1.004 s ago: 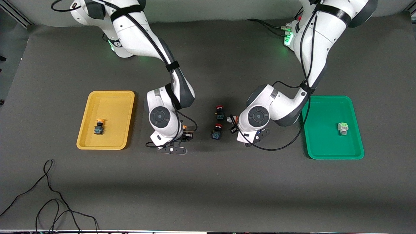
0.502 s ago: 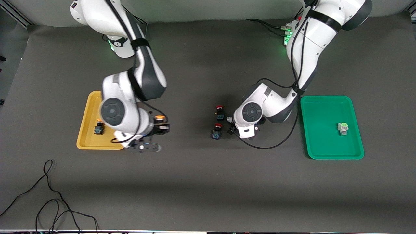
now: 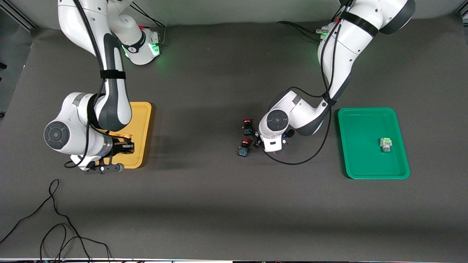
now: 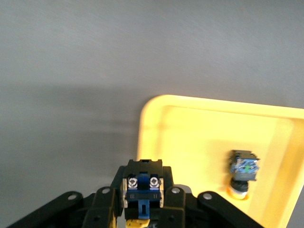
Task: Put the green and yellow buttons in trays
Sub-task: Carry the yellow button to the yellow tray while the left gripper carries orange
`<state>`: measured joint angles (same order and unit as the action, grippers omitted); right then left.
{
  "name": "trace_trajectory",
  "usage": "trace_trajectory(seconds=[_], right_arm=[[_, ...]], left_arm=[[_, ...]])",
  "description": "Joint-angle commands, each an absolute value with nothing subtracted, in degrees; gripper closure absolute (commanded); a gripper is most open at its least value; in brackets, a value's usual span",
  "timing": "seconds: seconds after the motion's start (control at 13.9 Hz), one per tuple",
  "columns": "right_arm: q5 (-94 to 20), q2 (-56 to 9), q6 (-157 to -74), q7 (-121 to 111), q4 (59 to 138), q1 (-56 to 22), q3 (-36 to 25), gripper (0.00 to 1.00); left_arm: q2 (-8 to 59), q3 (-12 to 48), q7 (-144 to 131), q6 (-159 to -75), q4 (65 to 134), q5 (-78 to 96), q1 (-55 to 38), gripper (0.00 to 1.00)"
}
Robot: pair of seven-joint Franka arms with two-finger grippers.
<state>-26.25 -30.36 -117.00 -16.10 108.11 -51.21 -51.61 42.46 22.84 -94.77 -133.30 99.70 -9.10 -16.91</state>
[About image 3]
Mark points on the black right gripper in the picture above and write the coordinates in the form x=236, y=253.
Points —
x=117, y=149

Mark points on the green and white button switch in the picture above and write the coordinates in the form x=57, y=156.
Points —
x=385, y=144

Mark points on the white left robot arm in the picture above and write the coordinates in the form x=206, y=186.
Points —
x=340, y=62

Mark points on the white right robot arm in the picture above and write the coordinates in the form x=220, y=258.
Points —
x=73, y=109

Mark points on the yellow plastic tray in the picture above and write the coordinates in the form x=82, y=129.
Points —
x=140, y=120

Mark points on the dark grey table mat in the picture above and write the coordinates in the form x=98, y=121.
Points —
x=234, y=204

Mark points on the green plastic tray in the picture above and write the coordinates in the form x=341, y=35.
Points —
x=365, y=153

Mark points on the red push button switch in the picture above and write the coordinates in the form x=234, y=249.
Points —
x=244, y=150
x=248, y=129

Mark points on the grey aluminium frame rail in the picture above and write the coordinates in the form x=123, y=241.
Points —
x=18, y=17

